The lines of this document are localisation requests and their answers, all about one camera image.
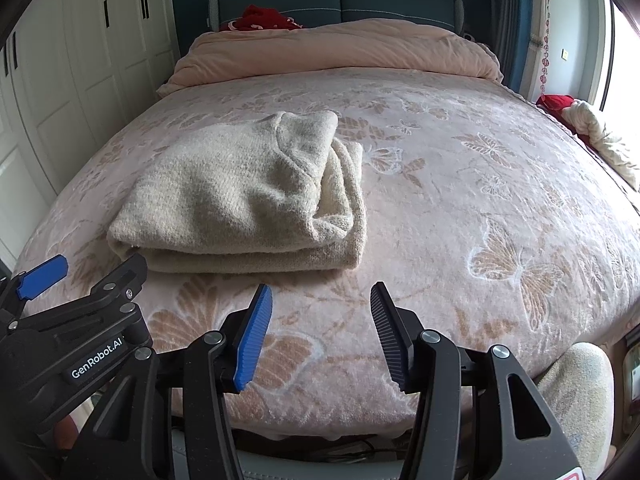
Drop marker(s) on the person's fuzzy cream trouser leg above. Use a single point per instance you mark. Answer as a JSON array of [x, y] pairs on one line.
[[575, 400]]

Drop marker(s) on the cream fluffy cloth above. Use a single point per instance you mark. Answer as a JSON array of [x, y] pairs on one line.
[[602, 137]]

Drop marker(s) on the pink butterfly print blanket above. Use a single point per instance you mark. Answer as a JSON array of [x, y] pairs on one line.
[[425, 200]]

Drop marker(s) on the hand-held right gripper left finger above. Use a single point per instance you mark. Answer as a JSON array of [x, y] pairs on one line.
[[254, 340]]

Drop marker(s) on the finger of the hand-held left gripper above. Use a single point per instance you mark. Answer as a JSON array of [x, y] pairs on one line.
[[117, 277], [42, 274]]

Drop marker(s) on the cream knitted sweater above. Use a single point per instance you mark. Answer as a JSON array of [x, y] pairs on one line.
[[235, 195]]

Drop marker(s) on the small red cloth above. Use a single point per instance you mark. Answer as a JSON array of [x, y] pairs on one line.
[[555, 101]]

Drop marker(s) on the teal upholstered headboard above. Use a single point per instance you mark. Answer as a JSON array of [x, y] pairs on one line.
[[340, 2]]

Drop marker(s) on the white panelled wardrobe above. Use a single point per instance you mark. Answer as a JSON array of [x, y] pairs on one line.
[[80, 75]]

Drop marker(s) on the grey curtain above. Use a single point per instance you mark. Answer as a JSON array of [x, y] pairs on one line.
[[505, 10]]

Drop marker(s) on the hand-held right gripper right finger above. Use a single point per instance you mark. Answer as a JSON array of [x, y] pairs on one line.
[[387, 335]]

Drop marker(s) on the pink folded duvet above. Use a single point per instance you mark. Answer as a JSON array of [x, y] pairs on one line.
[[340, 47]]

